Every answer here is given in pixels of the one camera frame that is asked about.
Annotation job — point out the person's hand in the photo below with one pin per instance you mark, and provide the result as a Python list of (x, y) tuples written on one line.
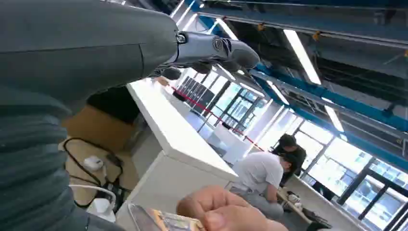
[(223, 210)]

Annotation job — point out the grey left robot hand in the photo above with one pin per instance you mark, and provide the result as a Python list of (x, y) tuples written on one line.
[(79, 41)]

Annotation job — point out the glossy printed card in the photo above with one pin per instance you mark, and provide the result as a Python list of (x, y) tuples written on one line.
[(159, 220)]

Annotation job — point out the ribbed grey left robot arm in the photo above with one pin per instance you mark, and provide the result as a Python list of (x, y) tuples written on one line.
[(28, 159)]

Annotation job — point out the seated person in pale shirt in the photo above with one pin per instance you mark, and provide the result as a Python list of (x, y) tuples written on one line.
[(259, 173)]

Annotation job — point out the low wooden table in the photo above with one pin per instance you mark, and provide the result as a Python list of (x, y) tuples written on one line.
[(291, 204)]

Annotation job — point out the brown cardboard box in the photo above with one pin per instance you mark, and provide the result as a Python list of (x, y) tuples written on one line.
[(92, 127)]

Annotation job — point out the person in dark clothes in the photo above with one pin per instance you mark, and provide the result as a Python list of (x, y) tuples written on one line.
[(294, 153)]

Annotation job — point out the white desk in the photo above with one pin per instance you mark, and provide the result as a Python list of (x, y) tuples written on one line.
[(172, 134)]

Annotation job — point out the red barrier tape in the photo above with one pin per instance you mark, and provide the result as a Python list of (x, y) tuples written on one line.
[(207, 110)]

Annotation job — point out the black display panel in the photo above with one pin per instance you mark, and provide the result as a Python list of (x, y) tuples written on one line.
[(197, 92)]

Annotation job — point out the white power adapter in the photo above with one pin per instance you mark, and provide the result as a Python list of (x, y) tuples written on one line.
[(93, 163)]

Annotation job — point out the long ceiling light strip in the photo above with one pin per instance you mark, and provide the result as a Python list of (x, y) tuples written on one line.
[(302, 55), (227, 29), (277, 92), (334, 118)]

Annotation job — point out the blue ceiling beam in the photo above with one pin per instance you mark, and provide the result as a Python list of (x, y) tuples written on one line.
[(334, 99)]

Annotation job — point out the black-framed window wall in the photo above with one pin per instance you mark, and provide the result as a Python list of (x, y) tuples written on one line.
[(360, 178)]

